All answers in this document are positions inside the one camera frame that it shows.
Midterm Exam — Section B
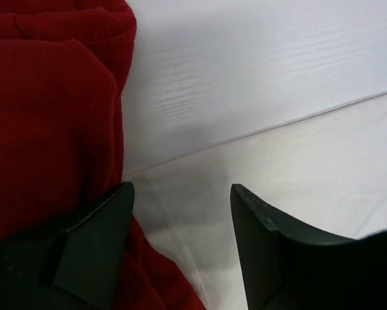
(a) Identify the folded red t shirt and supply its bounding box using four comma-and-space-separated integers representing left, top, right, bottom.
0, 1, 204, 309

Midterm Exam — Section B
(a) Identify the white t shirt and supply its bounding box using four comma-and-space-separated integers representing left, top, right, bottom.
128, 95, 387, 309

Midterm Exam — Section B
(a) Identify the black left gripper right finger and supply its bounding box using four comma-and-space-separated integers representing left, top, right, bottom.
230, 184, 387, 309

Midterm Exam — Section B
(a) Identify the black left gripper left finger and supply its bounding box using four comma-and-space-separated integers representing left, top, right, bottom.
0, 182, 134, 309

